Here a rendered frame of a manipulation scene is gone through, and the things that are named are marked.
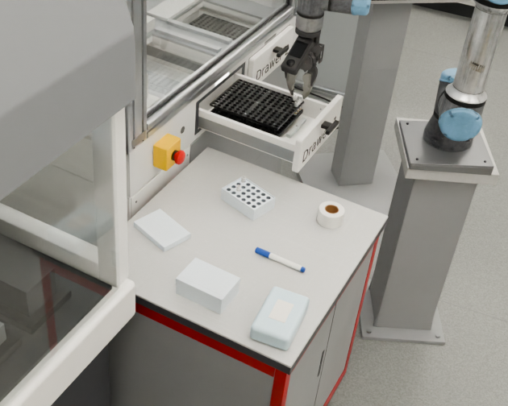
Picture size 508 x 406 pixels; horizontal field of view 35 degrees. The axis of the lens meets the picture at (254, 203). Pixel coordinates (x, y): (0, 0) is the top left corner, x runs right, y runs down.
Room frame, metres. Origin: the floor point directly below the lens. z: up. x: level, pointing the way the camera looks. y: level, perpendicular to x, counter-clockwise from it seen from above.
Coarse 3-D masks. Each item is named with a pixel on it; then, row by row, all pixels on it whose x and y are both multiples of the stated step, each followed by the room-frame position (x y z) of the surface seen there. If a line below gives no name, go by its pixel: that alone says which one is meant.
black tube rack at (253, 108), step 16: (240, 80) 2.12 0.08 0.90; (224, 96) 2.02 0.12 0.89; (240, 96) 2.02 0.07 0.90; (256, 96) 2.03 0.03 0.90; (272, 96) 2.04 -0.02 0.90; (288, 96) 2.05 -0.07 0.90; (224, 112) 1.97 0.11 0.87; (240, 112) 1.93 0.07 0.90; (256, 112) 1.94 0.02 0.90; (272, 112) 1.95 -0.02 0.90; (256, 128) 1.91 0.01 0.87; (272, 128) 1.92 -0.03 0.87
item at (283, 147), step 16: (256, 80) 2.14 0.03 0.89; (208, 96) 2.02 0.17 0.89; (208, 112) 1.93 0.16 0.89; (304, 112) 2.06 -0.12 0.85; (320, 112) 2.04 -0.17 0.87; (208, 128) 1.92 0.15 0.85; (224, 128) 1.89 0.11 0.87; (240, 128) 1.88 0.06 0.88; (288, 128) 1.98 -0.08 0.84; (304, 128) 1.98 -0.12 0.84; (256, 144) 1.85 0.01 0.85; (272, 144) 1.83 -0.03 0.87; (288, 144) 1.82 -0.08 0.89; (288, 160) 1.81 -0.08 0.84
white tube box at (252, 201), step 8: (232, 184) 1.73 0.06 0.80; (240, 184) 1.73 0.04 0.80; (248, 184) 1.74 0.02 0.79; (224, 192) 1.70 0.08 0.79; (232, 192) 1.70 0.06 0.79; (240, 192) 1.70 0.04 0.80; (248, 192) 1.70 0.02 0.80; (256, 192) 1.72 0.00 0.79; (264, 192) 1.71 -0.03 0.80; (224, 200) 1.70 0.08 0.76; (232, 200) 1.68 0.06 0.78; (240, 200) 1.67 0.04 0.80; (248, 200) 1.67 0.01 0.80; (256, 200) 1.67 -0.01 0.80; (264, 200) 1.68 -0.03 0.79; (272, 200) 1.68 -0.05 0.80; (240, 208) 1.66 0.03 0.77; (248, 208) 1.64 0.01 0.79; (256, 208) 1.64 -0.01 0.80; (264, 208) 1.66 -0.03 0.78; (272, 208) 1.68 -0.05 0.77; (248, 216) 1.64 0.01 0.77; (256, 216) 1.64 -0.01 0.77
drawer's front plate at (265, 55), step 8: (288, 32) 2.42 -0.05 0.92; (272, 40) 2.34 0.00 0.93; (280, 40) 2.36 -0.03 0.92; (288, 40) 2.42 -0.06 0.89; (264, 48) 2.28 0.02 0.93; (272, 48) 2.31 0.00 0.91; (256, 56) 2.22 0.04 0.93; (264, 56) 2.27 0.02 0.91; (272, 56) 2.32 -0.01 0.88; (248, 64) 2.20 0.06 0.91; (256, 64) 2.22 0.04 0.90; (264, 64) 2.27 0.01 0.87; (272, 64) 2.32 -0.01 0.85; (248, 72) 2.20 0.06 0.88; (256, 72) 2.22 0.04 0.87; (264, 72) 2.28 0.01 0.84
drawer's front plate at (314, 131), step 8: (336, 96) 2.03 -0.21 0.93; (328, 104) 1.99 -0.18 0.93; (336, 104) 2.00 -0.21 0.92; (328, 112) 1.94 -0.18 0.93; (336, 112) 2.01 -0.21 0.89; (320, 120) 1.89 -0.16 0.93; (328, 120) 1.95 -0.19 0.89; (312, 128) 1.85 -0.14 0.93; (320, 128) 1.90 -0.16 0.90; (304, 136) 1.80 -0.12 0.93; (312, 136) 1.85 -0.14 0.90; (328, 136) 1.98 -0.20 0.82; (296, 144) 1.79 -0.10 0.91; (304, 144) 1.80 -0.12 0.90; (312, 144) 1.86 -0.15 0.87; (320, 144) 1.92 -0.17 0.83; (296, 152) 1.78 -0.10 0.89; (312, 152) 1.87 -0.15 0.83; (296, 160) 1.78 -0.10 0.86; (296, 168) 1.78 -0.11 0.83
